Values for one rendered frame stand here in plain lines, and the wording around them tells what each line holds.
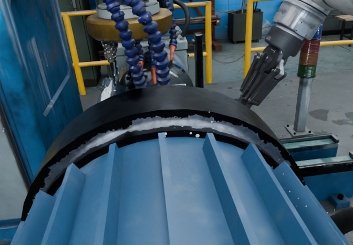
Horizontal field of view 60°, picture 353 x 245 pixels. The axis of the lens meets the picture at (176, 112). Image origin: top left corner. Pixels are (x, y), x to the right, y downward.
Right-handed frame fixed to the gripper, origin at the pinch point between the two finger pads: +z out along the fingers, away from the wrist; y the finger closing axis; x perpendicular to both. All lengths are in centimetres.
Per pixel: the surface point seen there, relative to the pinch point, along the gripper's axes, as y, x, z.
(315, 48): -33.1, 29.2, -20.6
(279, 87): -78, 54, 4
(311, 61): -33.2, 30.9, -16.2
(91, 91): -301, -29, 144
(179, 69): -27.1, -10.4, 3.3
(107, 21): 0.7, -34.5, -6.6
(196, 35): -18.0, -12.9, -9.1
